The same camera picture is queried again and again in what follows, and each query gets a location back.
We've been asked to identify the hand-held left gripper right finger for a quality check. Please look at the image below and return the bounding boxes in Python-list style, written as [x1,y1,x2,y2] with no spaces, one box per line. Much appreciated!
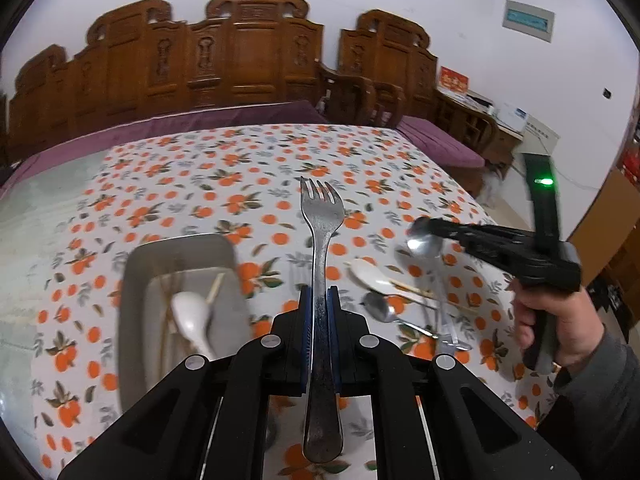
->
[325,285,583,480]

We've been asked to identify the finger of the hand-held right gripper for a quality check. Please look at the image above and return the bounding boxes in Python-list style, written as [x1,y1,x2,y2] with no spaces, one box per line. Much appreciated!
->
[457,237,526,281]
[417,216,538,248]

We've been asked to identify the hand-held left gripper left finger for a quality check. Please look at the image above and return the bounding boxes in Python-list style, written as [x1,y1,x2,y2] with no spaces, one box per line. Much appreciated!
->
[57,285,313,480]

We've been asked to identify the metal spoon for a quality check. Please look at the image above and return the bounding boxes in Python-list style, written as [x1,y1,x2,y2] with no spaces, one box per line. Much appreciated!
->
[395,227,451,311]
[361,291,443,340]

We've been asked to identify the wooden chopstick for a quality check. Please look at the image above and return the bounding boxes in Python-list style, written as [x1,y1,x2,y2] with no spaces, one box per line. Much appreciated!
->
[206,272,226,307]
[389,278,480,313]

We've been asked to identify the white ceramic spoon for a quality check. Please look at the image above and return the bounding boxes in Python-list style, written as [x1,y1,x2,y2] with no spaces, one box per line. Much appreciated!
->
[348,258,401,295]
[170,291,218,361]

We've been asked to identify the metal fork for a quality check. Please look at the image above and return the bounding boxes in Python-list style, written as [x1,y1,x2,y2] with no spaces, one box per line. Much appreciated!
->
[299,176,347,465]

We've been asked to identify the metal tray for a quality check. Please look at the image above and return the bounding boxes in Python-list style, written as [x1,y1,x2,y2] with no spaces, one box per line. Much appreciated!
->
[117,232,253,413]

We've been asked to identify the person's right forearm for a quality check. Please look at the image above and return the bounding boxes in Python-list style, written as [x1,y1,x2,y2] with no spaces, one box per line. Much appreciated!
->
[537,325,640,480]

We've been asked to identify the person's right hand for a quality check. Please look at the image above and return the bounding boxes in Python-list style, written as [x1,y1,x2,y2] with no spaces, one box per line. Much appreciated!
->
[507,279,608,371]

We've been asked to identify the clear plastic bag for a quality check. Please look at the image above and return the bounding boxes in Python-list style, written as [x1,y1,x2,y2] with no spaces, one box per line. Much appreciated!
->
[477,160,506,196]

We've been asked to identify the brown cardboard box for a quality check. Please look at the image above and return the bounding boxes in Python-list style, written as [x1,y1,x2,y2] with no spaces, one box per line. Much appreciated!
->
[570,167,640,331]

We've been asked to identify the square purple seat cushion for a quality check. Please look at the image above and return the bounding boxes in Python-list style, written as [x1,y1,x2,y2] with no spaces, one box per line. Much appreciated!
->
[395,115,486,168]

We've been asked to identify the dark metal utensil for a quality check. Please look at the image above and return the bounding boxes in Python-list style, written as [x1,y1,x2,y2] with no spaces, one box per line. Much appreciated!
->
[435,305,473,353]

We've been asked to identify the wooden side table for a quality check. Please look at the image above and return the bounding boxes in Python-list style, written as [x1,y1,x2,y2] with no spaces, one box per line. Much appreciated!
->
[435,87,523,161]

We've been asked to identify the white electronic device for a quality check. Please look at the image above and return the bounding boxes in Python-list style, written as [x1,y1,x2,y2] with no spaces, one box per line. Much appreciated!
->
[497,102,528,131]

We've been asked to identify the dark flat box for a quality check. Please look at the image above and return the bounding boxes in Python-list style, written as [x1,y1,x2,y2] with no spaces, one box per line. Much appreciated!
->
[465,92,498,111]

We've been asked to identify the red gift box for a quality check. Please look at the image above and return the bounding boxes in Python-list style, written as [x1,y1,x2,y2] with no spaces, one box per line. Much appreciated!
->
[439,66,471,92]

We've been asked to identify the orange print tablecloth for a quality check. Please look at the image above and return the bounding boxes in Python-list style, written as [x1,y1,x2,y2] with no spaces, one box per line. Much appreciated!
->
[30,125,546,480]

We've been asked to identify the carved wooden armchair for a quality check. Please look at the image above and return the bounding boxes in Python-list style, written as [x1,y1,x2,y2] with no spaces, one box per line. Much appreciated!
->
[337,9,513,181]

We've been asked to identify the long purple sofa cushion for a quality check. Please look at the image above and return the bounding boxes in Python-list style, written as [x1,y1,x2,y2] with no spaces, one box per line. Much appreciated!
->
[0,100,328,186]

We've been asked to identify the carved wooden sofa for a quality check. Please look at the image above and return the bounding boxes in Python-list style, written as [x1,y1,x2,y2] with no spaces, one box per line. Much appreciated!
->
[0,0,381,171]

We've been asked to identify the grey wall panel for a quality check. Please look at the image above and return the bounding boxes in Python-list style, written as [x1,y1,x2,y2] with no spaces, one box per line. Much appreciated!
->
[501,0,557,43]

